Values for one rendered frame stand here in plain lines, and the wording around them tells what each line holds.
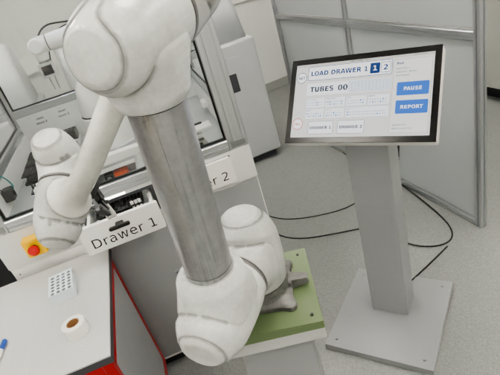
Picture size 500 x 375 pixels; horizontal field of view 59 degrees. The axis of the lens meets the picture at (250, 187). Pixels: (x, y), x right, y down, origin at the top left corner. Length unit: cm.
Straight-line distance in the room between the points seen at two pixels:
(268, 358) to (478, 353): 104
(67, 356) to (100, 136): 71
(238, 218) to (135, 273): 94
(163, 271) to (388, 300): 99
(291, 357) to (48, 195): 76
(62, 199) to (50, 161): 13
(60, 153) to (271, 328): 67
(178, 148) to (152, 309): 140
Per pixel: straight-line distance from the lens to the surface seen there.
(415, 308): 218
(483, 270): 242
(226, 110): 168
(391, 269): 197
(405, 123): 149
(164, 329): 213
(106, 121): 96
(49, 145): 113
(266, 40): 532
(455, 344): 211
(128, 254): 187
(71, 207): 106
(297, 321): 117
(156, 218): 163
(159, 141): 71
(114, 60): 61
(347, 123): 155
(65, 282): 168
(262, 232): 105
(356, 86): 158
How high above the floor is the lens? 163
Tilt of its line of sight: 29 degrees down
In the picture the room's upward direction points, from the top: 17 degrees counter-clockwise
